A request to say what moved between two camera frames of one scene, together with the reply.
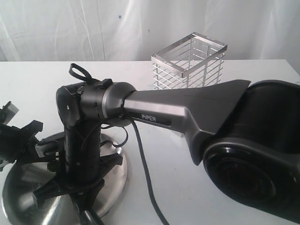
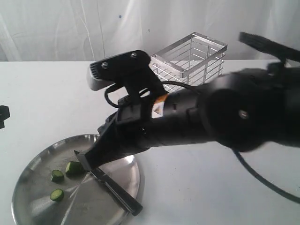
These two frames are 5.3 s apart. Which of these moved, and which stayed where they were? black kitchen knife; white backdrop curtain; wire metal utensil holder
Moved: black kitchen knife
Stayed: white backdrop curtain; wire metal utensil holder
